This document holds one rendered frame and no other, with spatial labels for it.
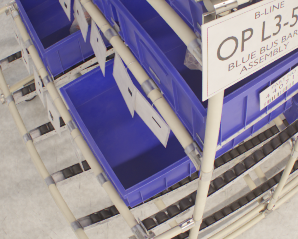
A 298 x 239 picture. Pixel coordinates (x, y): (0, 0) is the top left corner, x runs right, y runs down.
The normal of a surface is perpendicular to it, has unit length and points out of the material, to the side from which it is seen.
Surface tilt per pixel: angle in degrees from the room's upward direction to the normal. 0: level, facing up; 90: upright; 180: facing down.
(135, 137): 3
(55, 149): 0
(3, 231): 0
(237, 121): 90
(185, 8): 98
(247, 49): 90
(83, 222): 11
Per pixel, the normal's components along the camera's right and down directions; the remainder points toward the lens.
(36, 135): 0.12, -0.56
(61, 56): 0.50, 0.75
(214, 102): -0.26, 0.85
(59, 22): -0.08, -0.46
